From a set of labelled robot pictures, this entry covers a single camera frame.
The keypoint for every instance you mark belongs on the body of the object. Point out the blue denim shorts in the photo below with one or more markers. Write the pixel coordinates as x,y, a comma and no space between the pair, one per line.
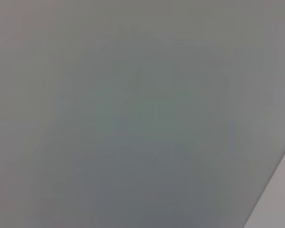
145,161

